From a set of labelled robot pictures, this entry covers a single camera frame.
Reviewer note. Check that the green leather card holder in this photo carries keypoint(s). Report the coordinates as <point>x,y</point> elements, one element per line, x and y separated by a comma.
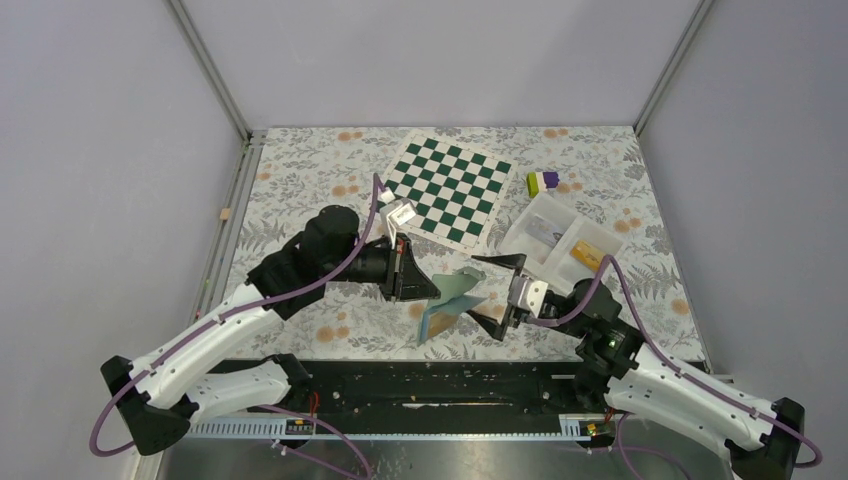
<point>455,298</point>

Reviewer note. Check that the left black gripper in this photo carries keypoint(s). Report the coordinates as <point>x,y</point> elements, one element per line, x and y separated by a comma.
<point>404,280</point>

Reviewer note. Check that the green purple toy block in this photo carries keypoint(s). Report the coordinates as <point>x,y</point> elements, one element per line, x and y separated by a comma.
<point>540,182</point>

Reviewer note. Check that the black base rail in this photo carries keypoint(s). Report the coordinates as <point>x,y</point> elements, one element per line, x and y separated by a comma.
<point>423,400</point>

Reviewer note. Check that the orange credit card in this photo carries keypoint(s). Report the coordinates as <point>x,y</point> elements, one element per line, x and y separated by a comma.
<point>439,322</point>

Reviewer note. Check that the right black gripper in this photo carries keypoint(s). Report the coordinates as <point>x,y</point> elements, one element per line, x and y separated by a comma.
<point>498,330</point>

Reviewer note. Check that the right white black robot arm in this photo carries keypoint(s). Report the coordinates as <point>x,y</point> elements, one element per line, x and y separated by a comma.
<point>625,370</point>

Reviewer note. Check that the yellow card in tray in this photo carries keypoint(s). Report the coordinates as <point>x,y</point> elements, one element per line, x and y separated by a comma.
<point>588,255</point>

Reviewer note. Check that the green white chessboard mat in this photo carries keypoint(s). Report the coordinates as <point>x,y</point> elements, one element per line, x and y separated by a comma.
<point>457,189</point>

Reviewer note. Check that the clear plastic compartment tray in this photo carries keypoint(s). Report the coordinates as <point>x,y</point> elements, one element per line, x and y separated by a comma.
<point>555,265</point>

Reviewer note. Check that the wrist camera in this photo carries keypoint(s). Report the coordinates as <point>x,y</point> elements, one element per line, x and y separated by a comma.
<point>394,215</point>
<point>530,295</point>

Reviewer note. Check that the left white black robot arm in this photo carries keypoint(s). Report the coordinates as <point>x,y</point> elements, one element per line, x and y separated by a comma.
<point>162,394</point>

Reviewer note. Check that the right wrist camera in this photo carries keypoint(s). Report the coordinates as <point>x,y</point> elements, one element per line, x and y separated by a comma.
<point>530,295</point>

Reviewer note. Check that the white card in tray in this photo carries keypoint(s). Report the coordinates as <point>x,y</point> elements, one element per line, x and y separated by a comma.
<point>544,231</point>

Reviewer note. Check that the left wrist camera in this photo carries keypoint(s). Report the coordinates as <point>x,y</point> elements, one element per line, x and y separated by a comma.
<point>394,215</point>

